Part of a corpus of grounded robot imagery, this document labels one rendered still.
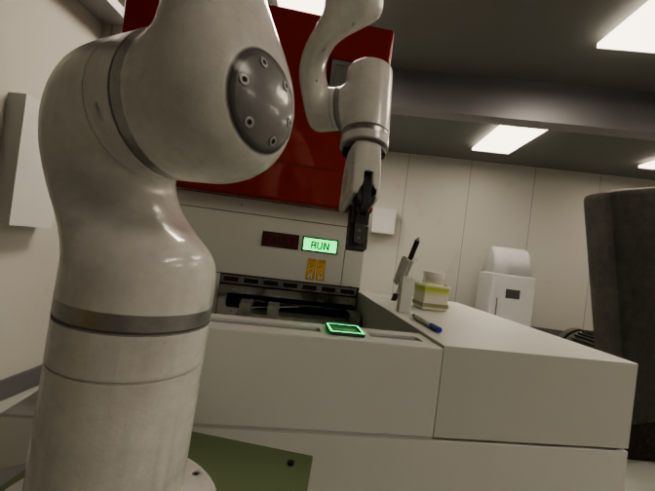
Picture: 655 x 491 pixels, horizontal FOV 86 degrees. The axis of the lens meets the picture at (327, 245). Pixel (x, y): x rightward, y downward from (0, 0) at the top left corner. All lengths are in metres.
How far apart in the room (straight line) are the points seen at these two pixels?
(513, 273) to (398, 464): 5.96
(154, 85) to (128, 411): 0.23
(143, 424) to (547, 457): 0.62
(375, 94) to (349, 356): 0.42
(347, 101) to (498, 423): 0.58
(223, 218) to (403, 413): 0.80
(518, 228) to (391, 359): 7.10
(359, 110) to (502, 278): 5.86
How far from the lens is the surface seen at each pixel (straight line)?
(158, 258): 0.29
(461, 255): 7.20
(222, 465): 0.49
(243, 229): 1.15
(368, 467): 0.63
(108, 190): 0.34
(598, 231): 2.86
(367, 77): 0.66
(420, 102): 4.21
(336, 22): 0.62
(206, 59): 0.25
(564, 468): 0.78
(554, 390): 0.72
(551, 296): 7.91
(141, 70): 0.28
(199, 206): 1.18
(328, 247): 1.15
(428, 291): 0.96
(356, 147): 0.58
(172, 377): 0.31
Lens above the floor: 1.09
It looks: 1 degrees up
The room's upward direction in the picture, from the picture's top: 7 degrees clockwise
